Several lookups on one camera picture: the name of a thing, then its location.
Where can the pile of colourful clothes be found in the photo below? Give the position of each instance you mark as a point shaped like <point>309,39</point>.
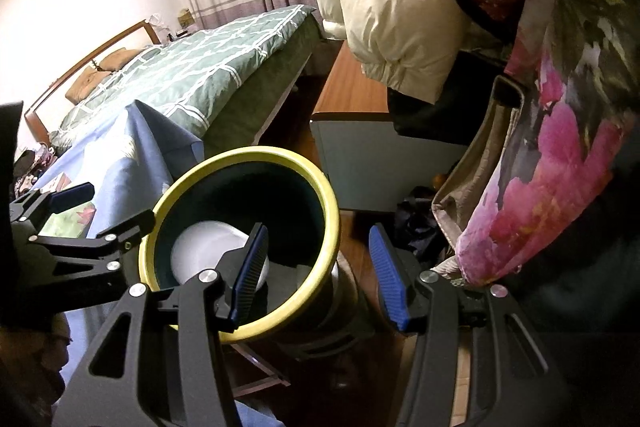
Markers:
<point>40,154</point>

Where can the white round cup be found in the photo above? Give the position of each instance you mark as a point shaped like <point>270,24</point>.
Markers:
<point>200,247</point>

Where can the black garment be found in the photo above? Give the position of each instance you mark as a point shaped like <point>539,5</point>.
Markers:
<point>440,112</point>

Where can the person's left forearm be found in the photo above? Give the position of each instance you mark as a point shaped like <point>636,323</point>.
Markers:
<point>25,372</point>

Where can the yellow tissue box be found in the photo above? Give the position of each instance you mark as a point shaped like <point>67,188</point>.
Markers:
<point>185,17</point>

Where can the wooden bed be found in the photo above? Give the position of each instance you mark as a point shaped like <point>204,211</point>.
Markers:
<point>250,107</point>

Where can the brown pillow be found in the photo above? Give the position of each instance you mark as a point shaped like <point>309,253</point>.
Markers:
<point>120,58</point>
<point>85,84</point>

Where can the yellow-rimmed dark trash bin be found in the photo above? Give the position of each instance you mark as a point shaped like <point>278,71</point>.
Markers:
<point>290,217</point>

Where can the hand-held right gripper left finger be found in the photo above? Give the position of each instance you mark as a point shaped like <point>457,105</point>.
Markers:
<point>250,274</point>

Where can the blue printed tablecloth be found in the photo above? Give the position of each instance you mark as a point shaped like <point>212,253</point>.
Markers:
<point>125,157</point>

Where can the wooden low cabinet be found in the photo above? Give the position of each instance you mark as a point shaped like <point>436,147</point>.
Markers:
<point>350,87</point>

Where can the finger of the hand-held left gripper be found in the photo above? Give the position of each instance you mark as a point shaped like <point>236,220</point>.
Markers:
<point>75,197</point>
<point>100,252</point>

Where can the green checked quilt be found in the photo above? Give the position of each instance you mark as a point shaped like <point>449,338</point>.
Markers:
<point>200,62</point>

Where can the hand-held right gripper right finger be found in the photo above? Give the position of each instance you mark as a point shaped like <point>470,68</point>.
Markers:
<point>390,282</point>

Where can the dark bag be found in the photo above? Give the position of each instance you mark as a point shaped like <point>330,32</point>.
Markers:
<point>415,222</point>

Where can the beige quilted cloth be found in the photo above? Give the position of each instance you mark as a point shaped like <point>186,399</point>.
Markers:
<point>470,187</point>

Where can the pink floral garment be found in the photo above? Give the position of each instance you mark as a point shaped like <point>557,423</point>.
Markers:
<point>565,132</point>

